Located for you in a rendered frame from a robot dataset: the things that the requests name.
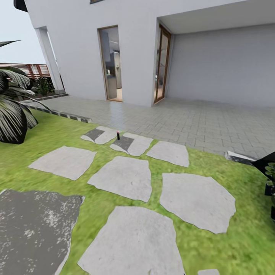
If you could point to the door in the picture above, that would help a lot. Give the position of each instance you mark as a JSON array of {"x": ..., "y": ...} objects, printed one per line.
[{"x": 164, "y": 41}]

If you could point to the fixed window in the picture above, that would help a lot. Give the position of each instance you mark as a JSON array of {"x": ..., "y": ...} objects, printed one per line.
[{"x": 110, "y": 49}]

